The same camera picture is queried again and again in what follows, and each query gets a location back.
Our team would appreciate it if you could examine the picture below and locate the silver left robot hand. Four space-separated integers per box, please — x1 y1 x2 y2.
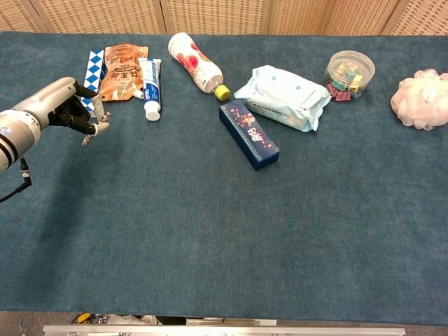
10 76 111 137

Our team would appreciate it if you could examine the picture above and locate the orange snack pouch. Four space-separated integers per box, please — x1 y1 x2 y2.
97 43 149 103

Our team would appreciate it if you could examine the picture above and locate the white blue toothpaste tube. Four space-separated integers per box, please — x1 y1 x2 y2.
137 57 162 122

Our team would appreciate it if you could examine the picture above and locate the white bottle yellow cap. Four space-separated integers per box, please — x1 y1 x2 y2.
167 31 231 102

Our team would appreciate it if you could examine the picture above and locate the woven folding screen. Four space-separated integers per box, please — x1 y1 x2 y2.
0 0 448 36

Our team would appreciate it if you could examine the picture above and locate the dark blue rectangular box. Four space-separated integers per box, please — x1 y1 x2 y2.
218 99 281 172

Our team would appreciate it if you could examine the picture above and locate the teal table cloth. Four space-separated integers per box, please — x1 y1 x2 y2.
0 30 448 327

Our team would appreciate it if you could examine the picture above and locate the light blue wet wipes pack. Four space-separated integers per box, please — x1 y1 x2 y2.
233 64 332 133

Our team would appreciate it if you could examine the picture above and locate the clear jar of binder clips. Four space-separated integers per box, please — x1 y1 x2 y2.
323 50 376 103

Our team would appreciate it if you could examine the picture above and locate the pink mesh bath sponge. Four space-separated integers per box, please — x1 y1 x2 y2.
390 69 448 131

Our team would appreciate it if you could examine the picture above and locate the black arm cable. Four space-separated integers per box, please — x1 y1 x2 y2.
0 156 33 204

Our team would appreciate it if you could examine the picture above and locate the aluminium frame rail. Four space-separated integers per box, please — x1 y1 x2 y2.
42 324 407 336

